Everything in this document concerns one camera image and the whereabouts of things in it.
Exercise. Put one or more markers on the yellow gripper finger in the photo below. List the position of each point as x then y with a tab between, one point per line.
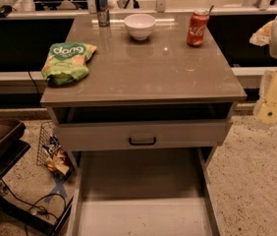
265	110
262	36

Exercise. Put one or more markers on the red coke can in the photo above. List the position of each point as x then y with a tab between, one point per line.
197	27

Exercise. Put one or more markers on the blue energy drink can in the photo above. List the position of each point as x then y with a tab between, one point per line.
102	11

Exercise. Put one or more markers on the green rice chip bag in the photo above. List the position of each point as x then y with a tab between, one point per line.
66	62

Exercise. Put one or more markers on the white bowl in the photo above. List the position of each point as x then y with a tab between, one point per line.
139	26

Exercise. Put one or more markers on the grey cabinet table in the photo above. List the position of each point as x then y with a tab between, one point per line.
145	192

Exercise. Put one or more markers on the dark tray stand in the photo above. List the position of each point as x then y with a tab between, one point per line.
12	150

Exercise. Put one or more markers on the grey drawer with black handle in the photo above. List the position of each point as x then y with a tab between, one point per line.
139	135

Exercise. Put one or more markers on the wire basket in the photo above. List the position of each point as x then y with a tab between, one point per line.
43	141

